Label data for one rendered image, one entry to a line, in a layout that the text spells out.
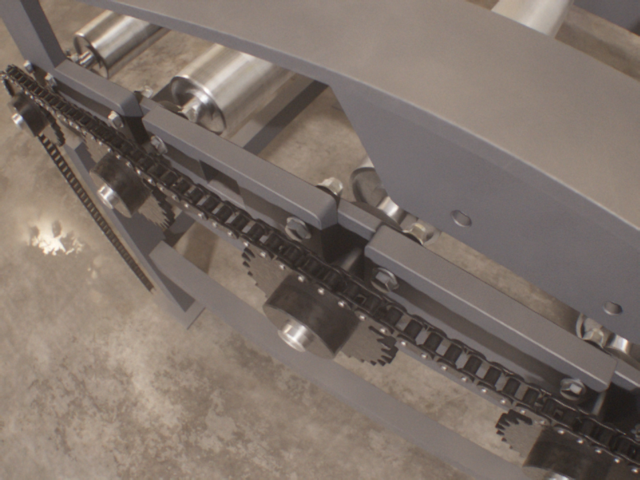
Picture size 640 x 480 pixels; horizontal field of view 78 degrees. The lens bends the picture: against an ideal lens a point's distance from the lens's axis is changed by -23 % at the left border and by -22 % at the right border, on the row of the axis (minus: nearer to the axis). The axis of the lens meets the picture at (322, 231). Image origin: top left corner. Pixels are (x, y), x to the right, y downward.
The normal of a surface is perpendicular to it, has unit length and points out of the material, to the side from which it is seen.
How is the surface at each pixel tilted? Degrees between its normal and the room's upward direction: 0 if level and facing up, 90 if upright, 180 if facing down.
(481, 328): 90
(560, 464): 26
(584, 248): 90
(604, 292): 90
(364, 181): 90
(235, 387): 0
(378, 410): 0
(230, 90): 53
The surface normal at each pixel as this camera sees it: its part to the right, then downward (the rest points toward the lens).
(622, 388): -0.58, 0.71
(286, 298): -0.32, -0.65
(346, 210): -0.06, -0.52
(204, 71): 0.14, -0.40
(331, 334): 0.57, 0.01
